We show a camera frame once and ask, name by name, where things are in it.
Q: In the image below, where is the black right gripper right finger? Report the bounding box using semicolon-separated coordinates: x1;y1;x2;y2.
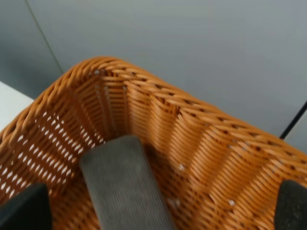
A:
274;180;307;230

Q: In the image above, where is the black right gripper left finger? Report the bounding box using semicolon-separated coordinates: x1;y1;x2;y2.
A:
0;184;52;230

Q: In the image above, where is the grey blue whiteboard eraser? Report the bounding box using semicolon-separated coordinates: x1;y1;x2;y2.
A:
80;136;176;230

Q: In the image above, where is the orange wicker basket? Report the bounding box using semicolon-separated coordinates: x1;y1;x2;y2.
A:
0;57;307;230

